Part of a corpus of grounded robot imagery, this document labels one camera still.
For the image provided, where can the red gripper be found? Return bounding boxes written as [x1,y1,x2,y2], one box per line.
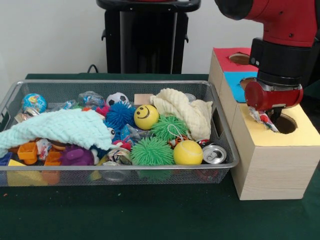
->
[244,80,304,126]

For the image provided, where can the colourful polka dot cloth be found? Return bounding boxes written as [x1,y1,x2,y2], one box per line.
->
[247,104,280,133]

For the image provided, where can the wooden box with three holes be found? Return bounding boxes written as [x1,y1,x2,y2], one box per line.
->
[207,46,320,202]

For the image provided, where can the clear mesh bin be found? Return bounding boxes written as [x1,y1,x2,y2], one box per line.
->
[0,79,240,188]

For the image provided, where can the crushed drink can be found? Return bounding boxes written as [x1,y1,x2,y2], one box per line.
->
[201,144,228,165]

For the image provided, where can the cream waffle cloth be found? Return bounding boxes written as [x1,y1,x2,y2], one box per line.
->
[149,88,214,141]

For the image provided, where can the yellow tennis ball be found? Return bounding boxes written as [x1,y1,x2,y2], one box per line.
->
[172,139,204,165]

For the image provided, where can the green spiky rubber ball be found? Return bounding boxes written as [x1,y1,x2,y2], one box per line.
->
[130,136,175,166]
[150,115,189,142]

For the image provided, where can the yellow smiley ball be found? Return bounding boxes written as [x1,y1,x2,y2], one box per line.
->
[133,104,160,130]

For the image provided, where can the blue spiky rubber ball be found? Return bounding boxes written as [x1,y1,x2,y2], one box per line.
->
[104,101,137,131]

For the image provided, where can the small soccer ball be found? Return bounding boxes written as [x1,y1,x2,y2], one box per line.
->
[105,92,130,107]

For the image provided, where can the dark green table cloth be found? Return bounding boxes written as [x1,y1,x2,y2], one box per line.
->
[0,73,320,240]

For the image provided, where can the mint knitted cloth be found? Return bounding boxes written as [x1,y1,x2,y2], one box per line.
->
[0,107,114,158]

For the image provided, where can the blue globe ball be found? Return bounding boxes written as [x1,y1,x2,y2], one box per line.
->
[21,93,48,113]

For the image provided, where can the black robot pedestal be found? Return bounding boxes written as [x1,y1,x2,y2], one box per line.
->
[96,0,202,75]

